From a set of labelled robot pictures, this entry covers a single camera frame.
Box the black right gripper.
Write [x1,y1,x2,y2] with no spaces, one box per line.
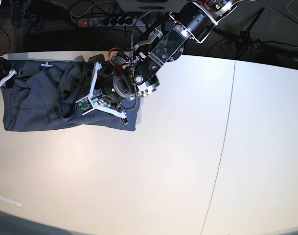
[0,57,17,89]

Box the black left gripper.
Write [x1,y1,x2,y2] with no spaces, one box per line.
[89,54,137,126]

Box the blue grey T-shirt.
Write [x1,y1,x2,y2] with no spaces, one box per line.
[1,56,139,132]

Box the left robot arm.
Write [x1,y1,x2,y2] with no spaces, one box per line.
[76,0,237,125]

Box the white power strip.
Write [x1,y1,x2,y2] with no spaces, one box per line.
[77,15,136,28]

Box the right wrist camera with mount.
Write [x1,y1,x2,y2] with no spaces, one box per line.
[0,69,22,88]

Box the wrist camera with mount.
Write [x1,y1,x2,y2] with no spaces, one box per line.
[76,62,127,119]
[0,69,22,88]

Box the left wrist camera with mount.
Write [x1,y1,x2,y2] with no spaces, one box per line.
[76,62,127,119]

